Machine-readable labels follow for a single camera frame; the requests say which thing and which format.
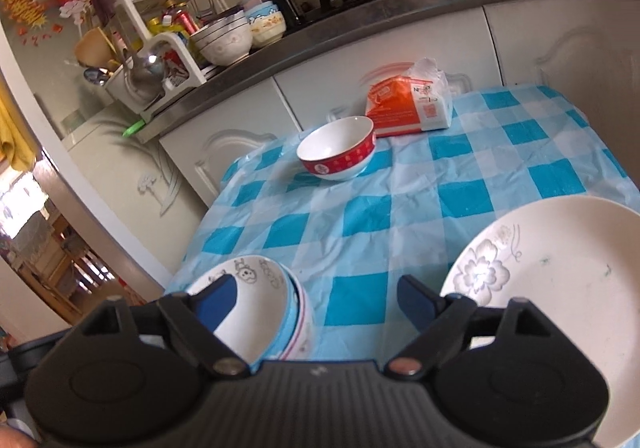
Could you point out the blue white checkered tablecloth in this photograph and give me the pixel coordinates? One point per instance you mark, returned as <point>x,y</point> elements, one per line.
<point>375,218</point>

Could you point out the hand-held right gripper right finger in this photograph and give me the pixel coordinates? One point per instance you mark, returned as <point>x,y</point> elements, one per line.
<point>415,300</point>

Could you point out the white striped bowl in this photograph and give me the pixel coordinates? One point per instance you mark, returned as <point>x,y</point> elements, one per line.
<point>222,43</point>

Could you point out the wooden chair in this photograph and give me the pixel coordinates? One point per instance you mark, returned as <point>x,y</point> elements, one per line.
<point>55,258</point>

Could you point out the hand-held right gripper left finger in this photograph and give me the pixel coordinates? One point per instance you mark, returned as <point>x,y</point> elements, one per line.
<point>217,295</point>

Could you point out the green plastic clip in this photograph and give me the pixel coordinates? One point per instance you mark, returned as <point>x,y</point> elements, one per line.
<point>132,130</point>

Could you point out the white bowl with red band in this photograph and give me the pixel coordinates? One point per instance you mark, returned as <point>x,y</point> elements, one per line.
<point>332,143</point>

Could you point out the white floral print appliance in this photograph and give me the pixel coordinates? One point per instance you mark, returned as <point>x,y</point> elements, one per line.
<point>125,208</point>

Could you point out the steel ladle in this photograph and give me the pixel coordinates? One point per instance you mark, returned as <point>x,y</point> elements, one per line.
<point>147,68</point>

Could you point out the beige scoop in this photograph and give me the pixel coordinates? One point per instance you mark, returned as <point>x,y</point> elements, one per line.
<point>92,46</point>

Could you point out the light blue patterned bowl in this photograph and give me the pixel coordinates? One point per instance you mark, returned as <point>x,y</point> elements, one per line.
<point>267,26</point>

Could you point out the orange tissue packet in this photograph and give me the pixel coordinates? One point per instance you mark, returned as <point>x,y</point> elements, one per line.
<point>400,111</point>

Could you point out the white flower print plate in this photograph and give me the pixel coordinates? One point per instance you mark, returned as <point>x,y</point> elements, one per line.
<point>560,278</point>

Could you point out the white bowl with pink line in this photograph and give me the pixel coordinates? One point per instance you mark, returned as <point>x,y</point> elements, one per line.
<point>306,323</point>

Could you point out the assorted condiment jars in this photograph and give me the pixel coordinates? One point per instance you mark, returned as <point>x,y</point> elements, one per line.
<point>182,21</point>

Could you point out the blue cartoon print bowl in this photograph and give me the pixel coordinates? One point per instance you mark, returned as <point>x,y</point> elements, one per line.
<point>255,298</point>

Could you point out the yellow cloth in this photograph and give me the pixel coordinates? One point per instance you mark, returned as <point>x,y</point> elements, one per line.
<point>12,128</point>

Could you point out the white lower kitchen cabinet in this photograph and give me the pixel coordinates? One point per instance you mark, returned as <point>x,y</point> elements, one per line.
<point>525,38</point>

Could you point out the white dish rack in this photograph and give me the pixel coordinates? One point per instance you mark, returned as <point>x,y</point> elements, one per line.
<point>129,8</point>

